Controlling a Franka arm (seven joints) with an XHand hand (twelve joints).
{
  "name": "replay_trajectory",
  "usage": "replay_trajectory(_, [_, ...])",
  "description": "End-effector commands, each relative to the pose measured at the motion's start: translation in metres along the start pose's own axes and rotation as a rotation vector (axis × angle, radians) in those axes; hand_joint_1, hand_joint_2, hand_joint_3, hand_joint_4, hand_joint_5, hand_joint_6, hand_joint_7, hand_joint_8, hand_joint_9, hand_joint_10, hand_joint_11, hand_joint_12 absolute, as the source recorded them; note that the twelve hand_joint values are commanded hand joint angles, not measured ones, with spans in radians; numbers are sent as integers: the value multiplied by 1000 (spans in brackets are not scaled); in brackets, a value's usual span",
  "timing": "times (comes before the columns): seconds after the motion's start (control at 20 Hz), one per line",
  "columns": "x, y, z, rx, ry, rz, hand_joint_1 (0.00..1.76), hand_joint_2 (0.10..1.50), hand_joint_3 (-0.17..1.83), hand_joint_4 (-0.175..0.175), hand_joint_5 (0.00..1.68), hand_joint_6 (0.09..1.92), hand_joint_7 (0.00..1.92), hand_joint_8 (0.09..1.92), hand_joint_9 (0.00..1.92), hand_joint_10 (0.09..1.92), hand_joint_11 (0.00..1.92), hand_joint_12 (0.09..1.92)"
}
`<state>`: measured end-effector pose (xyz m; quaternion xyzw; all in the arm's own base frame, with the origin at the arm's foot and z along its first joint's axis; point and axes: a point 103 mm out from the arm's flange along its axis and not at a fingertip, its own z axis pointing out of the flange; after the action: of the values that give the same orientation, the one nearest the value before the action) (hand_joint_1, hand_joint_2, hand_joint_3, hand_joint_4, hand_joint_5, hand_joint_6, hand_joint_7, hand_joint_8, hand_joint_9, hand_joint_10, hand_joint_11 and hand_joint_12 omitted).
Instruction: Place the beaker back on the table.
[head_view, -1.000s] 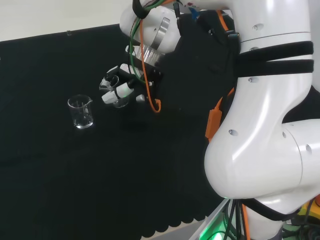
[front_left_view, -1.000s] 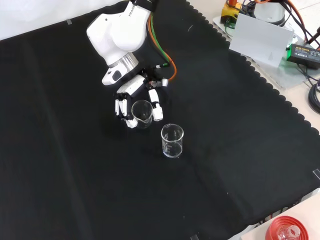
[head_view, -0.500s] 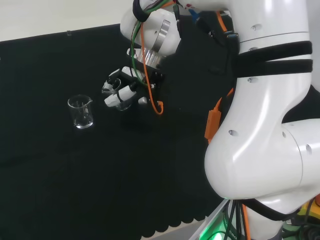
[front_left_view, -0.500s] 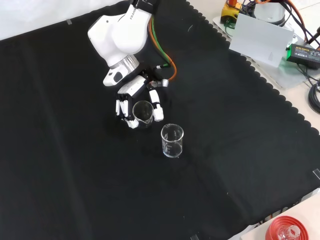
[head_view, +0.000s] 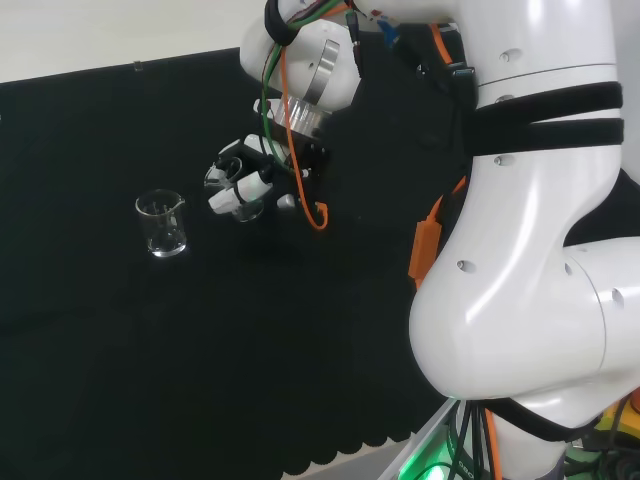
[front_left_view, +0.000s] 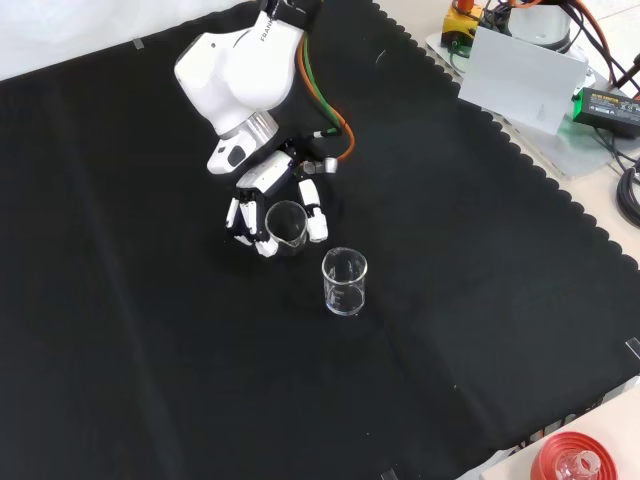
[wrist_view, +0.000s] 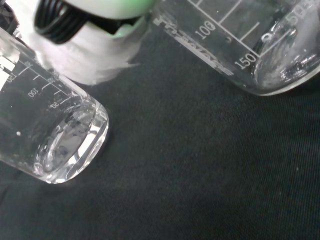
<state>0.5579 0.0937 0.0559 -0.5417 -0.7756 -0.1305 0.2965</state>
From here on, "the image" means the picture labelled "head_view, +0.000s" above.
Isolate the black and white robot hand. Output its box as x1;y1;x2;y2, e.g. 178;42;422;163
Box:
203;132;332;221

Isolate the small clear glass beaker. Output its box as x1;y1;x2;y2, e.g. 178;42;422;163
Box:
203;164;267;224

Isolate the large clear glass beaker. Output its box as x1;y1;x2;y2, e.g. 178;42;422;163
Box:
134;188;189;259

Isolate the black bench cloth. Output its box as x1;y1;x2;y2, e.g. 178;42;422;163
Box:
0;22;476;479

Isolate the yellow stop button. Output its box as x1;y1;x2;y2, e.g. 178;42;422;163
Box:
598;393;640;442

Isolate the black cable with plug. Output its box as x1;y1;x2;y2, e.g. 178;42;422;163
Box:
344;9;366;79

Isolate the orange arm cable with box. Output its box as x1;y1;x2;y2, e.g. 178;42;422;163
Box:
407;22;502;480

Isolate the grey metal bench rail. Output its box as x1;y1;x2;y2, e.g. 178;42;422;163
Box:
378;397;459;480

